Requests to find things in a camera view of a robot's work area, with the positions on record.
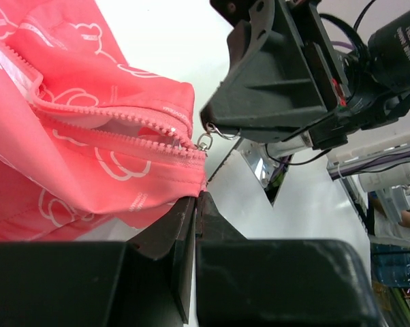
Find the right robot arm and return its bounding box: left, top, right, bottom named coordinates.
left=200, top=1, right=410, bottom=150

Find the pink hooded jacket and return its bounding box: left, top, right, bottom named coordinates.
left=0, top=1, right=206, bottom=242

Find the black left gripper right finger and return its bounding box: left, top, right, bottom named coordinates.
left=195, top=192, right=383, bottom=326

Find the metal zipper pull ring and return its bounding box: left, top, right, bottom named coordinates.
left=195, top=122, right=242, bottom=151

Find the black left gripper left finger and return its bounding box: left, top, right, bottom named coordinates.
left=0, top=198, right=195, bottom=326

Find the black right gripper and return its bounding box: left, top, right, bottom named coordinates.
left=200, top=1, right=349, bottom=150

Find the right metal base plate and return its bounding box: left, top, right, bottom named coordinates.
left=234, top=140, right=292, bottom=205

